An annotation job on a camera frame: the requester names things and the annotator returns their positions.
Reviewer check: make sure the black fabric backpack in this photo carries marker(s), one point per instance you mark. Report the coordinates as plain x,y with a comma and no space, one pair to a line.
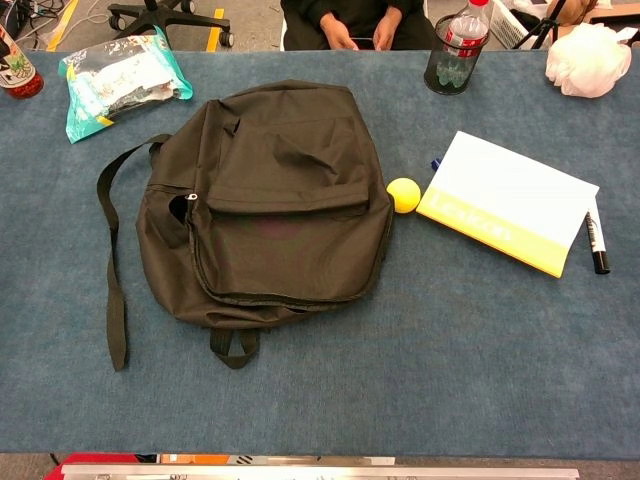
280,240

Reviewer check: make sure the white yellow notebook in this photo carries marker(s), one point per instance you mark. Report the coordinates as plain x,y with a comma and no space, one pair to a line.
500,190

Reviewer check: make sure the red robot base part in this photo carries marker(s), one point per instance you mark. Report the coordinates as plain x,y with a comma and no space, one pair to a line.
100,459

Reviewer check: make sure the seated person in black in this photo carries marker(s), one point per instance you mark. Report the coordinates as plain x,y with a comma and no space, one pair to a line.
305,27

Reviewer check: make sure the yellow foam ball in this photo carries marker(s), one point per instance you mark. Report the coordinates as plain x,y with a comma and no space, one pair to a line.
403,195

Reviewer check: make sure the blue-capped whiteboard marker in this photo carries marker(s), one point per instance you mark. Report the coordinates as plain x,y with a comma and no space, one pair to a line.
435,164

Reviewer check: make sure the blue felt table cover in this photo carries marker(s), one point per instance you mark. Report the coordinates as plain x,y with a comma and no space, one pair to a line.
450,360

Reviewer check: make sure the black mesh pen cup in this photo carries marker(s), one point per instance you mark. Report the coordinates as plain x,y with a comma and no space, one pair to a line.
432,77

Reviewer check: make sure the teal snack bag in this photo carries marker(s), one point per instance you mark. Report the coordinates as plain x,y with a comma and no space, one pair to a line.
120,85

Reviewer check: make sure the clear red-capped plastic bottle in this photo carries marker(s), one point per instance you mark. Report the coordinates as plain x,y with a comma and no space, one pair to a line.
467,30

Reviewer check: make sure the black office chair base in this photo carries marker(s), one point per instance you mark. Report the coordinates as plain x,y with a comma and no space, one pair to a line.
165,17

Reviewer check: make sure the black-capped whiteboard marker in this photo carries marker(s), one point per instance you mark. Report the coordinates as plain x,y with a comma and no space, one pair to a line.
597,245

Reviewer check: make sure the white plastic basket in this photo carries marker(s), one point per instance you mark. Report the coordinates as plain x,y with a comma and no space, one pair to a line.
510,25

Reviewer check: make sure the black tripod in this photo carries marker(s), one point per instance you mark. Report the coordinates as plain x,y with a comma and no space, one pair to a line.
542,25

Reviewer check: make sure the red drink bottle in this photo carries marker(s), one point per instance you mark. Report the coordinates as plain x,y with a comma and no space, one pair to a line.
17,70

